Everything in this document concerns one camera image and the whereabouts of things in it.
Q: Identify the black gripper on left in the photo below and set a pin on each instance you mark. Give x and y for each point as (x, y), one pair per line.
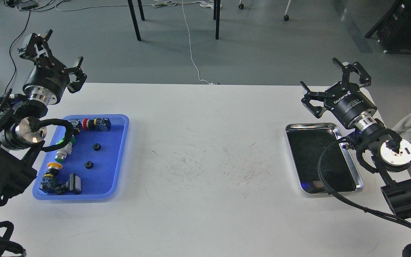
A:
(49, 74)

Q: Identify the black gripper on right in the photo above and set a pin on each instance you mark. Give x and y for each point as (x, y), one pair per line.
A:
(351, 103)

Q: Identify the small black gear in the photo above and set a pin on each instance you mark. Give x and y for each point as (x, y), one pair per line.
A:
(88, 165)
(96, 147)

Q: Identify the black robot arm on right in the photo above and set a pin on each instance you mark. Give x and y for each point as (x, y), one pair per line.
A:
(378, 149)

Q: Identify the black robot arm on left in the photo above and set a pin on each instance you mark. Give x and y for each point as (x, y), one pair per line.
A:
(23, 132)

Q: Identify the silver metal tray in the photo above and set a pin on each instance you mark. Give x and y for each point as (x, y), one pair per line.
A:
(307, 143)

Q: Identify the blue plastic tray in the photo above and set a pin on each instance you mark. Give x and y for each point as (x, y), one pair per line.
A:
(100, 181)

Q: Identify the red emergency stop button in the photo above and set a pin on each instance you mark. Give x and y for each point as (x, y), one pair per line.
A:
(97, 124)

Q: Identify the black cabinet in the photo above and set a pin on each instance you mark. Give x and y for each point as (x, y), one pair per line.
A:
(394, 28)

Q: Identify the black table leg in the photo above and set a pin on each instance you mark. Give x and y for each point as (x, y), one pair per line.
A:
(216, 17)
(134, 20)

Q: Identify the black square push button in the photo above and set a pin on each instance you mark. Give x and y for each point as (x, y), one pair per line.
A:
(72, 185)

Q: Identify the green selector switch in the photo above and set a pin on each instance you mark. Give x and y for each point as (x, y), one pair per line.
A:
(77, 126)

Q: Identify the green push button switch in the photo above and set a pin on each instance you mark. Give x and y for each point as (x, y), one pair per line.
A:
(62, 153)

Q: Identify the yellow push button switch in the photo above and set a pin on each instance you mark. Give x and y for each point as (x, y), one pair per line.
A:
(49, 182)

